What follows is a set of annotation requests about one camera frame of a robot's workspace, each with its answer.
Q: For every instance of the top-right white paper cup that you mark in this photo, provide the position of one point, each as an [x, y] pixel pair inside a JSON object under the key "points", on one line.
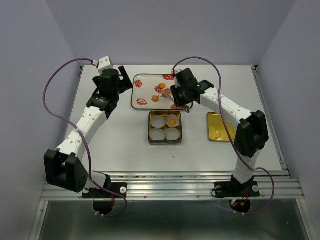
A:
{"points": [[173, 116]]}

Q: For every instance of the gold tin lid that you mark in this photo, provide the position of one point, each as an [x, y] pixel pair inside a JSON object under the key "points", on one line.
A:
{"points": [[216, 128]]}

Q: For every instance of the gold square tin box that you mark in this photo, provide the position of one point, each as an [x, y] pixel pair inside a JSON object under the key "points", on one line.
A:
{"points": [[165, 114]]}

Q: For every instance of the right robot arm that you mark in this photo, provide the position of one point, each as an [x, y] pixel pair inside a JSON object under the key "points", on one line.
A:
{"points": [[251, 127]]}

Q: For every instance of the top-left white paper cup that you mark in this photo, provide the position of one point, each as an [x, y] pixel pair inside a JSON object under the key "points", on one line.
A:
{"points": [[157, 122]]}

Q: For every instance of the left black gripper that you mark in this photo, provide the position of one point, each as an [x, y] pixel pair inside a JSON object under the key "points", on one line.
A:
{"points": [[126, 83]]}

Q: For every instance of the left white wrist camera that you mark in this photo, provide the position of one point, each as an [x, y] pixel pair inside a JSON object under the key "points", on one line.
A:
{"points": [[103, 64]]}

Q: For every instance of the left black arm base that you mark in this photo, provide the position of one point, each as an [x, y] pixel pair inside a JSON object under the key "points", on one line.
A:
{"points": [[109, 198]]}

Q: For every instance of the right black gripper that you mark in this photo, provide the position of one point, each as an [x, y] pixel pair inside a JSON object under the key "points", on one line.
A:
{"points": [[178, 102]]}

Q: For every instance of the strawberry print tray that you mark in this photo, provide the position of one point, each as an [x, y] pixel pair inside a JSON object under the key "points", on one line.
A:
{"points": [[145, 86]]}

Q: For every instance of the bottom-right white paper cup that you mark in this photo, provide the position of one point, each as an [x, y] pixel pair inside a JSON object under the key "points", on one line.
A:
{"points": [[172, 134]]}

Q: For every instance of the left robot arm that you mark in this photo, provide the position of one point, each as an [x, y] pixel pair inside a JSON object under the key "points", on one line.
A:
{"points": [[63, 165]]}

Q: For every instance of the bottom-left white paper cup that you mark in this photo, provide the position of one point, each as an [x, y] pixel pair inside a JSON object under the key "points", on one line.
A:
{"points": [[157, 134]]}

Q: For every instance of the metal tongs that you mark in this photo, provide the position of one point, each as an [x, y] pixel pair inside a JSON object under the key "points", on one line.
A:
{"points": [[186, 108]]}

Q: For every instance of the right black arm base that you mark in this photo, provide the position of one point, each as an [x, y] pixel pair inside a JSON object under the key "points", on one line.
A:
{"points": [[239, 193]]}

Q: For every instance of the aluminium rail frame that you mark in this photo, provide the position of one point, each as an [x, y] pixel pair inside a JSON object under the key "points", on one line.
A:
{"points": [[169, 188]]}

